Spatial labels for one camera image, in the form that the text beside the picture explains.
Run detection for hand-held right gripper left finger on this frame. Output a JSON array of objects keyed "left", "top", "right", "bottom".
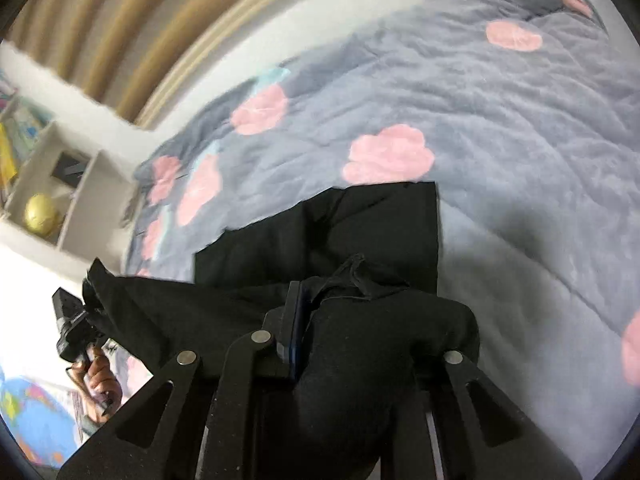
[{"left": 55, "top": 280, "right": 314, "bottom": 480}]

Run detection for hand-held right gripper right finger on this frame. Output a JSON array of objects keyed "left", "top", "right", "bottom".
[{"left": 395, "top": 349, "right": 584, "bottom": 480}]

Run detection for black hooded jacket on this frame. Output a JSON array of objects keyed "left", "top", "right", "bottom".
[{"left": 82, "top": 180, "right": 482, "bottom": 480}]

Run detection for person's left hand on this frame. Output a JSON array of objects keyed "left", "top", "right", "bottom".
[{"left": 70, "top": 344, "right": 124, "bottom": 414}]

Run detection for white bookshelf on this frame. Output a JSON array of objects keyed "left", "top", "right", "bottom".
[{"left": 0, "top": 74, "right": 147, "bottom": 262}]

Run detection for golden globe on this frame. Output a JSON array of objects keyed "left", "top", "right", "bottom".
[{"left": 23, "top": 192, "right": 62, "bottom": 236}]

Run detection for black box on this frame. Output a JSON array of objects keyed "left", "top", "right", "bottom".
[{"left": 49, "top": 152, "right": 92, "bottom": 182}]

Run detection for row of books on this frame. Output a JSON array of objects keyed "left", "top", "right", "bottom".
[{"left": 0, "top": 67, "right": 52, "bottom": 182}]

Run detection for grey floral blanket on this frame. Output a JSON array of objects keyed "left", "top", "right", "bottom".
[{"left": 122, "top": 0, "right": 640, "bottom": 402}]

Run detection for striped window blind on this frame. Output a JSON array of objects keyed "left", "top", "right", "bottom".
[{"left": 7, "top": 0, "right": 362, "bottom": 130}]

